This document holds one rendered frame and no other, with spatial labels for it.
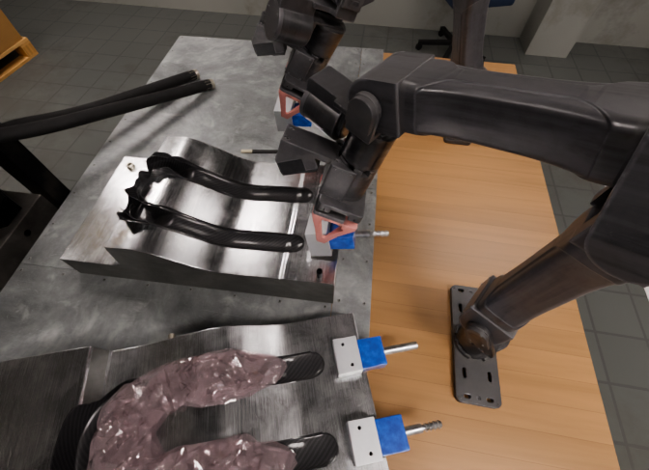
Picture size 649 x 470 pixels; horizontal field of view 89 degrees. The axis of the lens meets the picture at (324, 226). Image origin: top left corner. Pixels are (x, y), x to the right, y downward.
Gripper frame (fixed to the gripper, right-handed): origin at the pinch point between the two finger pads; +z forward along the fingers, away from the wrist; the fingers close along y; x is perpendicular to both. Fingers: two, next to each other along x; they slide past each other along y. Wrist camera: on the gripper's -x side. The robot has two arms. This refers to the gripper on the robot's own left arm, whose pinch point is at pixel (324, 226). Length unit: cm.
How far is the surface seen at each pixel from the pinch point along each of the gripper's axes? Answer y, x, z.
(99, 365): 23.3, -24.5, 18.2
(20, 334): 18, -43, 33
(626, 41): -274, 200, -27
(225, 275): 6.7, -12.7, 12.3
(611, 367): -30, 135, 51
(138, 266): 6.9, -27.7, 17.9
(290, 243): -0.1, -4.1, 7.0
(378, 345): 14.2, 13.2, 6.3
